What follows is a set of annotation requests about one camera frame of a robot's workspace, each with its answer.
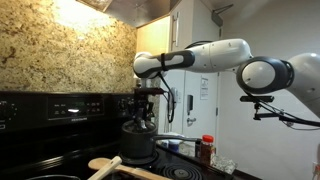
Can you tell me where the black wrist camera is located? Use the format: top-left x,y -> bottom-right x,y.
134,87 -> 167,96

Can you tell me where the steel range hood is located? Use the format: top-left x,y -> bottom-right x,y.
75,0 -> 183,29

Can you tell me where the white paper notice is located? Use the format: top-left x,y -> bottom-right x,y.
199,75 -> 210,101

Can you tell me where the grey door closer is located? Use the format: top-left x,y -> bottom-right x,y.
210,3 -> 234,28

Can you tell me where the black door lock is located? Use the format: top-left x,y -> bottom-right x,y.
186,94 -> 194,116

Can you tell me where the brown wooden spoon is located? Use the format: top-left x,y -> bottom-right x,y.
87,157 -> 171,180

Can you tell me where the silver door handle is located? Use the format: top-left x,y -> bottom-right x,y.
186,117 -> 198,128

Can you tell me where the clear crinkled plastic container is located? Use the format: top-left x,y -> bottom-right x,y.
211,154 -> 238,175

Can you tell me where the spice jar with red cap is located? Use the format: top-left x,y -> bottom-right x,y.
199,134 -> 216,167

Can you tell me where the black electric stove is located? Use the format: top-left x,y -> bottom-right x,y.
0,90 -> 234,180

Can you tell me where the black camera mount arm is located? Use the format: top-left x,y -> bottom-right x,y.
252,102 -> 320,128

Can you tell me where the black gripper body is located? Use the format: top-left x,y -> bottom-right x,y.
134,93 -> 156,113

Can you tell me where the wooden cabinet with white door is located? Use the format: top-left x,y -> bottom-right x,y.
135,0 -> 195,54

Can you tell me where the black pot with steel handle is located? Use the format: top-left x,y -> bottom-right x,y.
119,126 -> 203,160

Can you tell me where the light wooden spatula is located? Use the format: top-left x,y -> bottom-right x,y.
88,155 -> 123,180

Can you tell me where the black bar-shaped camera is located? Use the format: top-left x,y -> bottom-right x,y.
239,95 -> 275,103

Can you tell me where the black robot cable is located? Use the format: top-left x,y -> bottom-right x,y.
156,71 -> 176,124

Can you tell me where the blue jar with white lid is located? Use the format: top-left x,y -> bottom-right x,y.
167,139 -> 182,153

